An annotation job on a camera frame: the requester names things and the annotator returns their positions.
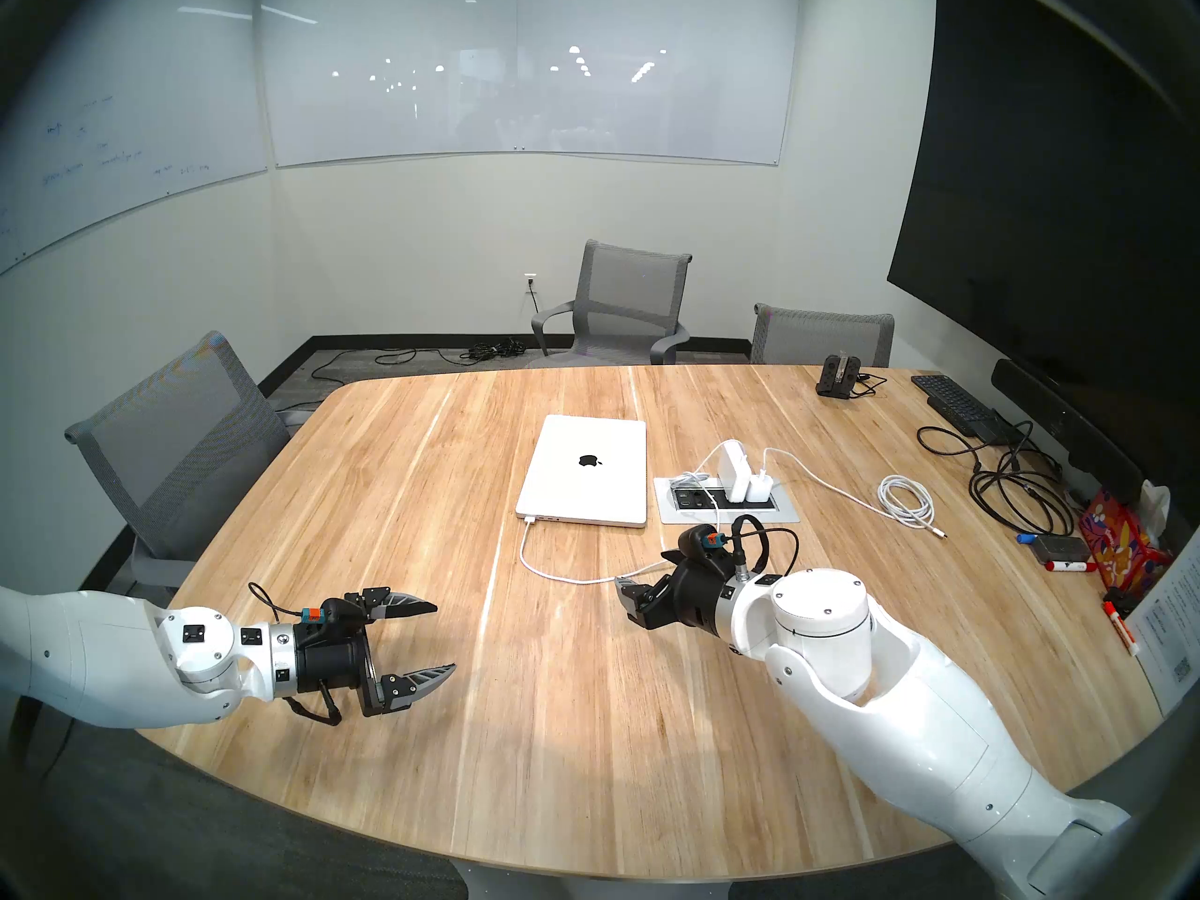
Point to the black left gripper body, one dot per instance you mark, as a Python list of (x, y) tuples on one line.
[(328, 664)]

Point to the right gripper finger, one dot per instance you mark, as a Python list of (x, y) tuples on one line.
[(642, 600), (677, 558)]

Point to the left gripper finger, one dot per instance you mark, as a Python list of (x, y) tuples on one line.
[(403, 607), (417, 684)]

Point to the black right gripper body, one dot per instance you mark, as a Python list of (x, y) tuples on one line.
[(698, 593)]

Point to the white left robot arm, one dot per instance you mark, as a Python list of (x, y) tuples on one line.
[(94, 654)]

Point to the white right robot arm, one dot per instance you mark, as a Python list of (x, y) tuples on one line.
[(900, 720)]

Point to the silver MacBook laptop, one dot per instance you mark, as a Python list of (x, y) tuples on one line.
[(583, 472)]

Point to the black controller charging dock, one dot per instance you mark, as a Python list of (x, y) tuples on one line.
[(836, 378)]

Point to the large white power adapter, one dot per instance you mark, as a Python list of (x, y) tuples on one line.
[(734, 472)]

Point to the small white charger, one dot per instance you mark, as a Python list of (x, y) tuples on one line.
[(762, 487)]

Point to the grey table outlet panel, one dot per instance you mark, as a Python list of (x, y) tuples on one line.
[(783, 514)]

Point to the armless grey mesh chair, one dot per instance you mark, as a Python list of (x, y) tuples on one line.
[(820, 336), (178, 439)]

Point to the grey mesh chair with armrests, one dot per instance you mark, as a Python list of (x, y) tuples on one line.
[(628, 293)]

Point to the black keyboard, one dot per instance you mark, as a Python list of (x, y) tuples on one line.
[(956, 404)]

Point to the grey whiteboard eraser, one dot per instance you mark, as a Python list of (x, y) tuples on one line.
[(1061, 548)]

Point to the red whiteboard marker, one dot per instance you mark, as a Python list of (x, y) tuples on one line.
[(1120, 628), (1069, 566)]

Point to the black video soundbar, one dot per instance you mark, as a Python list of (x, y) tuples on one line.
[(1069, 425)]

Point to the colourful tissue box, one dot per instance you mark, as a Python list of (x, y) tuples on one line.
[(1120, 542)]

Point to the white printed paper sign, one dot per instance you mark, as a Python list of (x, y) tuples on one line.
[(1172, 636)]

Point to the clean glass whiteboard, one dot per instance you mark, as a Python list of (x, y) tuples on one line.
[(525, 64)]

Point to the large black TV screen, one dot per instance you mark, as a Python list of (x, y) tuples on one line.
[(1059, 204)]

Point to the glass whiteboard with writing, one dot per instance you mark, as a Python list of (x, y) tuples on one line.
[(122, 92)]

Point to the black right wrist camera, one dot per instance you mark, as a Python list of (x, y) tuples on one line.
[(701, 540)]

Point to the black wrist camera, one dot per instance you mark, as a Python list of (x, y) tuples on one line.
[(328, 612), (701, 540)]

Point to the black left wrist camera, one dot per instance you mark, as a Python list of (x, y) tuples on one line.
[(328, 612)]

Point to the white table pedestal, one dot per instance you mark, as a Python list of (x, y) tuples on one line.
[(591, 884)]

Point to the white wall outlet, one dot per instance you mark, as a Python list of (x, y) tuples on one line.
[(530, 278)]

